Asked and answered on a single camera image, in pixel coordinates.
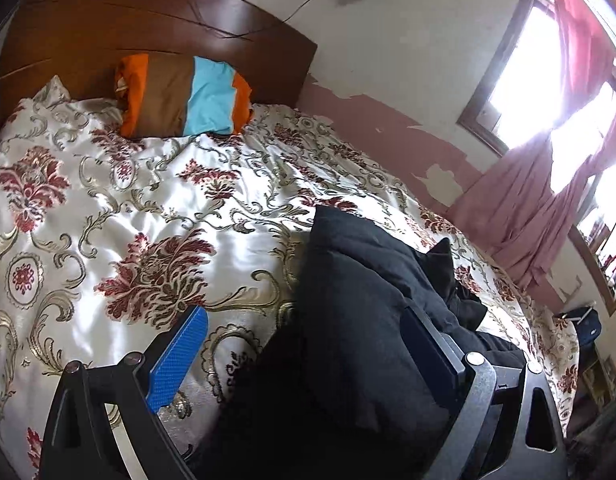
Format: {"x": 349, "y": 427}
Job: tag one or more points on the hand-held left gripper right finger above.
{"x": 432, "y": 350}

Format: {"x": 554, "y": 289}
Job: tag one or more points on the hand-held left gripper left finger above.
{"x": 178, "y": 355}

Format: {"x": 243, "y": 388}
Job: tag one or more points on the black jacket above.
{"x": 348, "y": 310}

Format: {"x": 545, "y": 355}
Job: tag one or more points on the blue bag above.
{"x": 590, "y": 330}

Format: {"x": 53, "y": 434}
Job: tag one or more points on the floral satin blanket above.
{"x": 138, "y": 200}

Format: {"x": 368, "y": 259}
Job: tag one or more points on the pink curtain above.
{"x": 512, "y": 210}

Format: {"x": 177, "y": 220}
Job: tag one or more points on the small yellow shelf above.
{"x": 600, "y": 385}

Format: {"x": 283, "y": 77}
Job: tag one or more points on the striped orange blue pillow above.
{"x": 208, "y": 95}

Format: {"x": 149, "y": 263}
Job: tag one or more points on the wooden headboard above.
{"x": 138, "y": 15}

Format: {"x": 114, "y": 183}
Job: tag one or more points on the small wooden window frame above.
{"x": 587, "y": 260}

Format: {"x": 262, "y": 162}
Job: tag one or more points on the large wooden window frame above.
{"x": 480, "y": 130}

